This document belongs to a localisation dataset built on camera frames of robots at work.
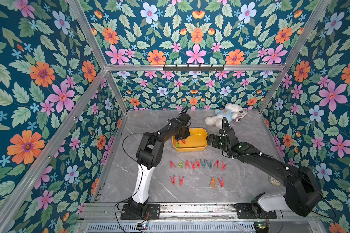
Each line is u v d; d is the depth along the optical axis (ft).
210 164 2.97
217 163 2.97
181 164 2.97
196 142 3.28
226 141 2.10
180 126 2.46
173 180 2.75
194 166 2.96
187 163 2.97
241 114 3.74
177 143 3.23
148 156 1.88
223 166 2.95
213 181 2.75
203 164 2.94
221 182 2.74
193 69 3.04
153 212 2.41
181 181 2.75
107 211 2.46
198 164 2.97
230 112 3.49
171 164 2.97
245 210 2.39
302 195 1.38
